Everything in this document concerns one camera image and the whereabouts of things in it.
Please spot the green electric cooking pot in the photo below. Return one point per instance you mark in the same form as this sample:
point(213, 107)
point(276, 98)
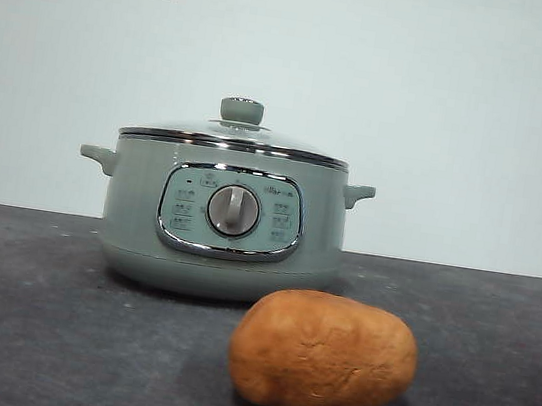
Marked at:
point(134, 204)

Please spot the glass lid with green knob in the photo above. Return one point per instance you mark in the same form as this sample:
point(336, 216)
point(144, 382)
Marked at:
point(241, 110)

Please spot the brown potato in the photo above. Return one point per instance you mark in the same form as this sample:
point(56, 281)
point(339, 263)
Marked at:
point(325, 357)

